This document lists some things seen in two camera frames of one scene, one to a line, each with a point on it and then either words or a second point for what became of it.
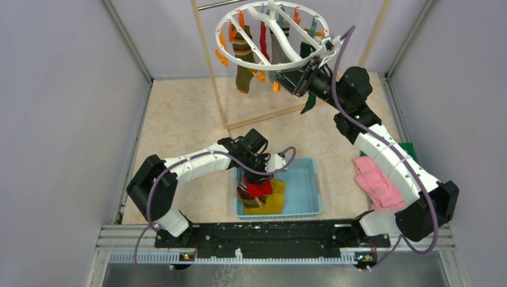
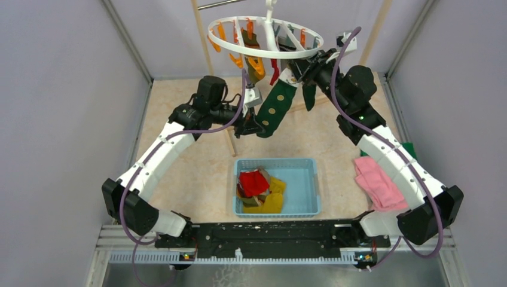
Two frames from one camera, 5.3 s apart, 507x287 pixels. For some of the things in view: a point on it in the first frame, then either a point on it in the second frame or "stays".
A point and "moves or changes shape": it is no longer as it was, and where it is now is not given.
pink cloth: (376, 185) stays
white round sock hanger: (265, 67) moves or changes shape
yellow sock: (274, 201) stays
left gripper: (253, 178) -> (249, 124)
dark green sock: (305, 50) -> (277, 104)
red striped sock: (263, 41) -> (276, 71)
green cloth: (408, 146) stays
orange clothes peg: (222, 58) -> (238, 61)
